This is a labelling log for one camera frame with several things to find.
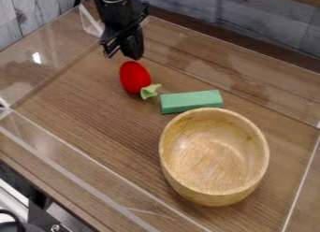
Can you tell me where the black equipment under table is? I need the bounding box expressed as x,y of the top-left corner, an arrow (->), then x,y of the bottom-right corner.
0,196 -> 72,232

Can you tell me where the green rectangular block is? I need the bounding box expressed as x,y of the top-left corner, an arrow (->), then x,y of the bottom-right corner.
159,90 -> 223,114

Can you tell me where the clear acrylic corner bracket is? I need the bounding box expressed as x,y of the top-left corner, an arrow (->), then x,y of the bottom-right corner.
79,5 -> 104,38

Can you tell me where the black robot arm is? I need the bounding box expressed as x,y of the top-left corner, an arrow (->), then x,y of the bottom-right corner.
93,0 -> 148,61

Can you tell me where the red plush fruit green stem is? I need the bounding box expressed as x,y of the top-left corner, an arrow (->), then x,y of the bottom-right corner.
119,61 -> 160,100

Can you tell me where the clear acrylic tray enclosure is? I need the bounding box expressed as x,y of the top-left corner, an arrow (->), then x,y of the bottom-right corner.
0,7 -> 320,232

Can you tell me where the wooden bowl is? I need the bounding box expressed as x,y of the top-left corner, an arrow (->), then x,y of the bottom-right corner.
159,108 -> 270,207

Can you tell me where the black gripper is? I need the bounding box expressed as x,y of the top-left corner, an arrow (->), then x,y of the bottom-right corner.
99,0 -> 148,61

